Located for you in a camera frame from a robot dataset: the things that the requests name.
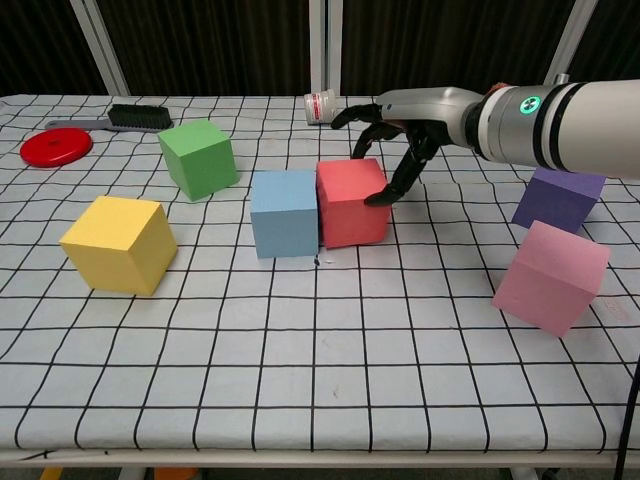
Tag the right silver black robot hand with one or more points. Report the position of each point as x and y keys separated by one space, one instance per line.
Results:
x=430 y=105

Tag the red foam cube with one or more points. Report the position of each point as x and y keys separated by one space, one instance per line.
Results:
x=350 y=210

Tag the blue foam cube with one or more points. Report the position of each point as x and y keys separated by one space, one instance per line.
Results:
x=285 y=220

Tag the green foam cube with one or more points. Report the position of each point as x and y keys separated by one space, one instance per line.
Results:
x=200 y=160

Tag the yellow foam cube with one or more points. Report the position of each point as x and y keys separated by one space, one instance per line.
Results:
x=115 y=245

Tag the purple foam cube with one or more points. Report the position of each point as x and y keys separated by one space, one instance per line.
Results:
x=555 y=205

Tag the pink foam cube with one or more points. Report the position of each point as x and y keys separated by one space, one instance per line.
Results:
x=550 y=280

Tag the white black checked tablecloth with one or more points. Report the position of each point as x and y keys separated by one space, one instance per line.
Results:
x=320 y=360

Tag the red plastic disc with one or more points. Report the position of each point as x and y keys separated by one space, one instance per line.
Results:
x=55 y=147

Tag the white frame post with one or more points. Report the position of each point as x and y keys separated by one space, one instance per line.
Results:
x=102 y=50
x=572 y=40
x=325 y=45

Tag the white table frame bar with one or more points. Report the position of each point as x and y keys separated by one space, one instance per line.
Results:
x=350 y=460

